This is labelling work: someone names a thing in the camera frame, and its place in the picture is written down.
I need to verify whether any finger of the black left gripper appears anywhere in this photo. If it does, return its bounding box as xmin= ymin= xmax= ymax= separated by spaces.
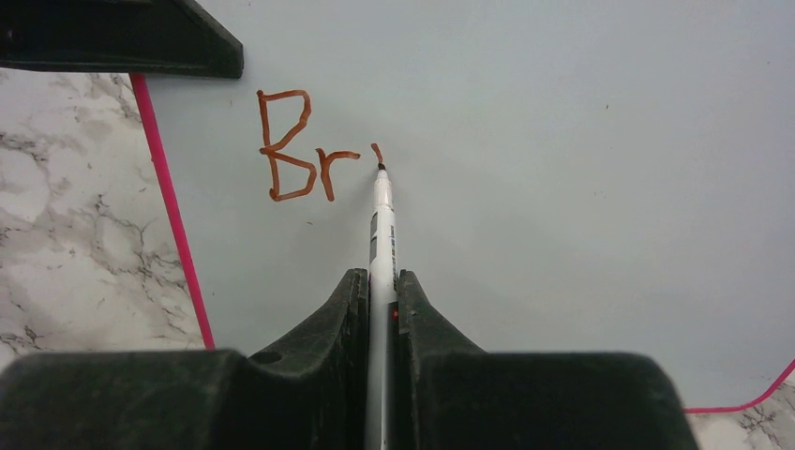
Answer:
xmin=1 ymin=0 xmax=244 ymax=80

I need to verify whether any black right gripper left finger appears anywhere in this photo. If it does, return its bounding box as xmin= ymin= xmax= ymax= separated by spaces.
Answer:
xmin=1 ymin=269 xmax=368 ymax=449

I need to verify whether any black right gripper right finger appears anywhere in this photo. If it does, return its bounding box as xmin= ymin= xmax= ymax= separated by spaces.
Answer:
xmin=391 ymin=270 xmax=698 ymax=449

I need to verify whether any white brown whiteboard marker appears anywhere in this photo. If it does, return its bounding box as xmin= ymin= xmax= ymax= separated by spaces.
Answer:
xmin=364 ymin=162 xmax=397 ymax=449

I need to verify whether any pink framed whiteboard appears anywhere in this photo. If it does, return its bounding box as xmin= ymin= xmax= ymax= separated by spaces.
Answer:
xmin=133 ymin=1 xmax=794 ymax=411

